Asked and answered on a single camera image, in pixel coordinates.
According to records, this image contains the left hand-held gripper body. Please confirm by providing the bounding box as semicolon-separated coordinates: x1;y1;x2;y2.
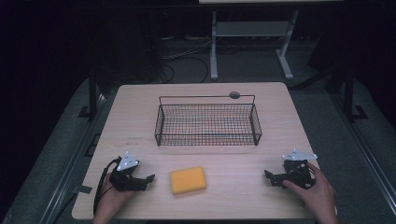
108;151;145;192

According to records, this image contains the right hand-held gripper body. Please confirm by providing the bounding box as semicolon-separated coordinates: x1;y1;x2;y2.
278;148;318;190

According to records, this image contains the yellow sponge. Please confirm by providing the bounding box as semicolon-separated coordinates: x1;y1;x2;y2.
169;165;207;196

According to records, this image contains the black wire basket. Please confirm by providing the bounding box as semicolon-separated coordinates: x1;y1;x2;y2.
154;94;262;147

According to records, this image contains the person's left hand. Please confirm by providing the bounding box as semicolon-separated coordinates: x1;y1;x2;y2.
92;173;136;224

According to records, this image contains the person's right hand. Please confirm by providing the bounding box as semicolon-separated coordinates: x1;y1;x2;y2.
282;161;340;224

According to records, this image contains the white metal stand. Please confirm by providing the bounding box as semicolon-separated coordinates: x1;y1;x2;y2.
209;8;301;81

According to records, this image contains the black cable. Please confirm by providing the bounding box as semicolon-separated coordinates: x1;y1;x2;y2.
92;157;122;216

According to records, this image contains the black metal post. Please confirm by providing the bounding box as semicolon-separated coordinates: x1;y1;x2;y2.
342;66;369;122
78;66;101;122

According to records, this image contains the bundle of floor cables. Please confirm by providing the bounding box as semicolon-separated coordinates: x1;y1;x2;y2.
155;35;216;84

